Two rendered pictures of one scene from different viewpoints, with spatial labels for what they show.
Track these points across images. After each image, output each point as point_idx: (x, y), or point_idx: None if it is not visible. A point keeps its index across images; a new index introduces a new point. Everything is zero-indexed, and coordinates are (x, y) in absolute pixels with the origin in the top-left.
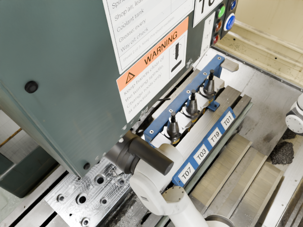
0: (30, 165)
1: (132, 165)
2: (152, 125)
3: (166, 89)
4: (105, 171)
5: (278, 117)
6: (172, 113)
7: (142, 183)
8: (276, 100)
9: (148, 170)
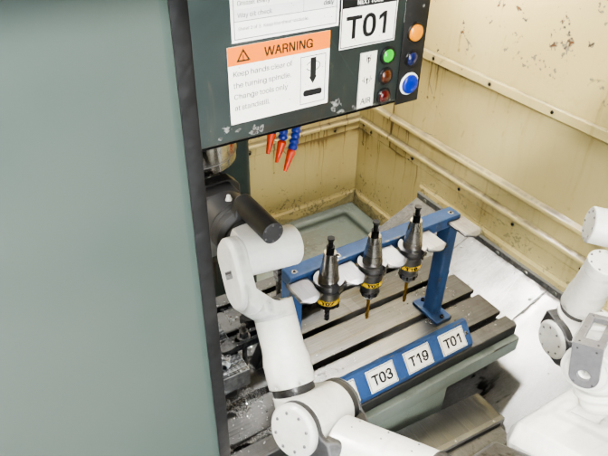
0: None
1: (230, 232)
2: (299, 265)
3: (295, 120)
4: None
5: (569, 385)
6: (330, 237)
7: (231, 242)
8: None
9: (246, 234)
